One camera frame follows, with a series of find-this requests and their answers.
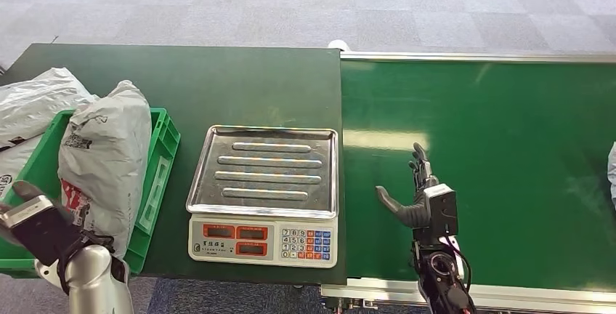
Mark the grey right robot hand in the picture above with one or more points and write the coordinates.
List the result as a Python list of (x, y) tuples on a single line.
[(418, 213)]

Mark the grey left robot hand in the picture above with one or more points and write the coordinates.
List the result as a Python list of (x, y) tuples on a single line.
[(33, 190)]

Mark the grey plastic mailer package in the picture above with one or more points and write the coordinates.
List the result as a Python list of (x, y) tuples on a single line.
[(110, 157)]

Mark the green conveyor belt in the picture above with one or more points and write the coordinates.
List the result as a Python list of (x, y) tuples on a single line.
[(529, 157)]

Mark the white round conveyor cap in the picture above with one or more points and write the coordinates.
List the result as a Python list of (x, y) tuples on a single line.
[(339, 45)]

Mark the pale grey mailer package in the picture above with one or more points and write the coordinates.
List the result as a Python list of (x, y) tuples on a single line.
[(612, 172)]

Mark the white bag with black print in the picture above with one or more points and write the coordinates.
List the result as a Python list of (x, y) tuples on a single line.
[(12, 162)]

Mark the white crumpled plastic bag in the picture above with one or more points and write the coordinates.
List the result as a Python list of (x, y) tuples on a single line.
[(38, 100)]

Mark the green plastic crate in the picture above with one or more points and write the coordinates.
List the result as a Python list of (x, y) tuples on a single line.
[(161, 157)]

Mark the steel scale tray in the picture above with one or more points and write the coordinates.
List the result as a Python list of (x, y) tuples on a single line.
[(274, 167)]

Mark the white electronic scale body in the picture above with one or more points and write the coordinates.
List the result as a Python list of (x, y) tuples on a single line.
[(260, 244)]

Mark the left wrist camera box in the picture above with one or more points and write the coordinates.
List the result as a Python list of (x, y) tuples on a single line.
[(38, 230)]

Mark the aluminium conveyor frame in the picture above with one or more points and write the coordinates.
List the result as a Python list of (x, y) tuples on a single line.
[(375, 291)]

